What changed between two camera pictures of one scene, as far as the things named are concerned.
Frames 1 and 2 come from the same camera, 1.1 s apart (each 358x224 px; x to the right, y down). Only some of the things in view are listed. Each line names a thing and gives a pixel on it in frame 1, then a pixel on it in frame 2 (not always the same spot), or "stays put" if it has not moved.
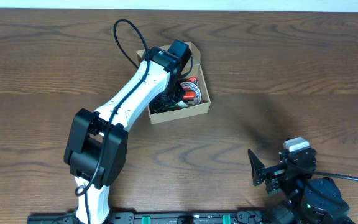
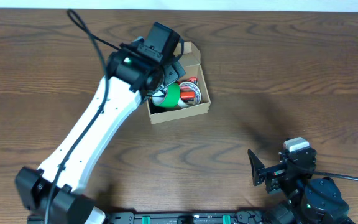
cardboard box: [181, 112] stays put
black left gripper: [161, 104] to [175, 73]
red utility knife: [192, 79] stays put
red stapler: [189, 95] stays put
